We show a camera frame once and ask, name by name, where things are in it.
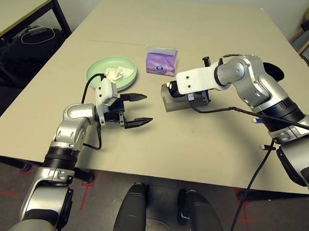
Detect black cup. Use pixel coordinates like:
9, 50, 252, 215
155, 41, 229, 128
262, 62, 286, 82

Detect white tissue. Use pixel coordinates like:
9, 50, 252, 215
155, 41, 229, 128
105, 65, 136, 84

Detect purple tissue pack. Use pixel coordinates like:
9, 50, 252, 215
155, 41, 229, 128
145, 45, 178, 77

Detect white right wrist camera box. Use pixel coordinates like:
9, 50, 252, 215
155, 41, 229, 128
175, 60, 224, 97

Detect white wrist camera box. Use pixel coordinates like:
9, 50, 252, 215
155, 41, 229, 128
175, 60, 224, 97
94, 77, 119, 127

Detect grey right robot leg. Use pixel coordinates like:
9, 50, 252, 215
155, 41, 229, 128
177, 189, 227, 231

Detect black sunglasses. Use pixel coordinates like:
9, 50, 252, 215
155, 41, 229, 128
166, 81, 183, 98

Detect beige side table black frame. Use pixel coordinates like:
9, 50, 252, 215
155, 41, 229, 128
0, 0, 73, 45

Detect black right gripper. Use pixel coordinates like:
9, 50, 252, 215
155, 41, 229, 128
200, 56, 214, 105

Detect grey glasses case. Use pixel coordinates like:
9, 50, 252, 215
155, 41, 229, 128
160, 80, 210, 114

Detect black table base foot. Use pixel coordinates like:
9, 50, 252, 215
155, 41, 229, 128
0, 154, 98, 184
236, 188, 309, 206

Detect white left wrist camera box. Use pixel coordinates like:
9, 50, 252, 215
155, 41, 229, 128
94, 77, 119, 127

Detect light green plate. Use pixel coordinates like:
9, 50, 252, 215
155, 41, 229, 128
85, 54, 140, 92

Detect wooden stool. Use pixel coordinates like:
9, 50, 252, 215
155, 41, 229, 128
289, 26, 309, 70

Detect white power adapter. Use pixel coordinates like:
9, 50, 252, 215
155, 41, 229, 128
27, 25, 46, 36

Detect white adapter cable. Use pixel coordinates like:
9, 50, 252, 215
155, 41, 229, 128
20, 26, 56, 46

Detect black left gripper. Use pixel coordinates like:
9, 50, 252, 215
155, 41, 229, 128
103, 92, 155, 131

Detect grey left robot leg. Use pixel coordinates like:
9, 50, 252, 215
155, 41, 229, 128
113, 182, 149, 231

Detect grey robot leg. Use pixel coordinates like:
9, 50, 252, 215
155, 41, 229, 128
113, 182, 149, 231
177, 189, 227, 231

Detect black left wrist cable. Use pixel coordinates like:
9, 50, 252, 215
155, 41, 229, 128
79, 72, 107, 151

